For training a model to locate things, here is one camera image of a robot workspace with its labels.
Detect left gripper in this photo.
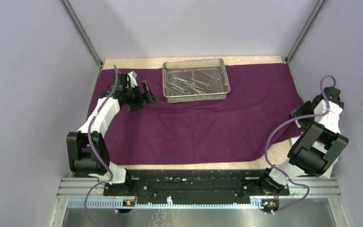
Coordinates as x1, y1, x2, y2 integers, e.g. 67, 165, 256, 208
123, 80, 157, 112

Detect maroon wrap cloth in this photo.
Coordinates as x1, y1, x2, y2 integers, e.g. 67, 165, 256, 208
104, 63, 303, 165

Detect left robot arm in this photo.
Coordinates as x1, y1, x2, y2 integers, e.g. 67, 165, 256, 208
66, 70, 157, 195

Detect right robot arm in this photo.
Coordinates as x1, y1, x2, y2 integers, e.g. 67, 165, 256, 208
258, 87, 349, 195

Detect surgical scissors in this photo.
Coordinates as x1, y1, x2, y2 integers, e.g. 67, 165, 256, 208
166, 82, 190, 95

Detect surgical clamp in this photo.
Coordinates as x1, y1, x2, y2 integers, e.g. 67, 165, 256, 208
200, 70, 223, 86

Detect metal mesh instrument tray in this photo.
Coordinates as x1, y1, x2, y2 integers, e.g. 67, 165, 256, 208
162, 58, 231, 103

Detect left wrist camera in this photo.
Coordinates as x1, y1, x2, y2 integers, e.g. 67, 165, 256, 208
128, 71, 138, 88

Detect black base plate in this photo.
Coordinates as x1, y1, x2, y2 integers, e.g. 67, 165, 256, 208
104, 168, 290, 205

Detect grey cable duct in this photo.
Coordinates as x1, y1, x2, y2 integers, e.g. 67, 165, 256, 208
67, 197, 264, 210

